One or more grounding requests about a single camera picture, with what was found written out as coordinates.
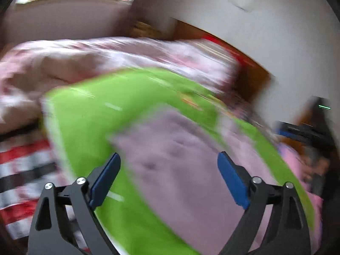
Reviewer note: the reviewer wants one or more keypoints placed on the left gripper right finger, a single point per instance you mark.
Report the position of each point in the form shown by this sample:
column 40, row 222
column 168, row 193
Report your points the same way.
column 273, row 221

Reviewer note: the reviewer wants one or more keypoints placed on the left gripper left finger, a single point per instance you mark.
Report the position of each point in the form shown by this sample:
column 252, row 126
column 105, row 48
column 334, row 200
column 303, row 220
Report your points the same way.
column 64, row 221

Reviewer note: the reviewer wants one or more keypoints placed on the lilac fleece pants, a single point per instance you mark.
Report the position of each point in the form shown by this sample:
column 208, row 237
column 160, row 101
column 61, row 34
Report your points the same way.
column 169, row 196

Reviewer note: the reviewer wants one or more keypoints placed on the pink bed sheet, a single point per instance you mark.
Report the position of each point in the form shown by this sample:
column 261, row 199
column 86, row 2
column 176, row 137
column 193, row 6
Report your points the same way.
column 297, row 159

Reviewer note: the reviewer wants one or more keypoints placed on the plaid checked sheet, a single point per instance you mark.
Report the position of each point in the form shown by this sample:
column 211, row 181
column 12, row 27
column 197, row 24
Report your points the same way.
column 28, row 162

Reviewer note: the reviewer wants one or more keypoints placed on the left wooden headboard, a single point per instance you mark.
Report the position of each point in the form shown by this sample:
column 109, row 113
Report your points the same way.
column 249, row 90

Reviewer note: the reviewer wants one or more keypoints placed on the red embroidered pillow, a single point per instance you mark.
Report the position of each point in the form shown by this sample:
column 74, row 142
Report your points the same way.
column 245, row 64

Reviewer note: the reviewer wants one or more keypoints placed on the green cartoon bed sheet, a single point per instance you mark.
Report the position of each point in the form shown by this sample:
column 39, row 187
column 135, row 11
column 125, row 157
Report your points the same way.
column 76, row 118

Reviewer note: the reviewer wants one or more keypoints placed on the pink patterned quilt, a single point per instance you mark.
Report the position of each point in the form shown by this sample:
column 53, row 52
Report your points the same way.
column 31, row 69

